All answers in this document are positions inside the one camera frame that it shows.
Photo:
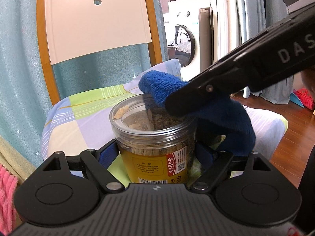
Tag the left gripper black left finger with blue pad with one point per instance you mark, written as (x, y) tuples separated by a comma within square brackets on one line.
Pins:
[(96, 164)]

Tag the white front-load washing machine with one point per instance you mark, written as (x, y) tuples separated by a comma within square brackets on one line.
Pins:
[(182, 32)]

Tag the wooden chair white backrest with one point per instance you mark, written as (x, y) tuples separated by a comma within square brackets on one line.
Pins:
[(67, 29)]

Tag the grey-blue curtain right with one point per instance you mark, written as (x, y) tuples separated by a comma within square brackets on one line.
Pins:
[(254, 17)]

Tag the brown cardboard panel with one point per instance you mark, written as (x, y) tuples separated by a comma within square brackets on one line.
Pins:
[(205, 38)]

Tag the yellow-green blanket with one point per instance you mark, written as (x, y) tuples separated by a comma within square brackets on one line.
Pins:
[(14, 162)]

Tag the teal curtain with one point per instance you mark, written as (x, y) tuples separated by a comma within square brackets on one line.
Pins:
[(25, 102)]

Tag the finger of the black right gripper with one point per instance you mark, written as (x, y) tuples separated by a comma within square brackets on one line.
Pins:
[(228, 75)]

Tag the clear plastic jar yellow label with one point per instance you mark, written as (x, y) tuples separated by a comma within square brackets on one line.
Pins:
[(156, 148)]

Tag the pink fluffy towel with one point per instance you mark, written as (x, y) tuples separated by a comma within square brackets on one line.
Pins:
[(8, 185)]

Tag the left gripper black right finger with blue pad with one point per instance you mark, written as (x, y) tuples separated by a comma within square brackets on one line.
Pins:
[(215, 164)]

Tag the blue terry cloth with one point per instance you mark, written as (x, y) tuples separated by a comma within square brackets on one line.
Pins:
[(223, 116)]

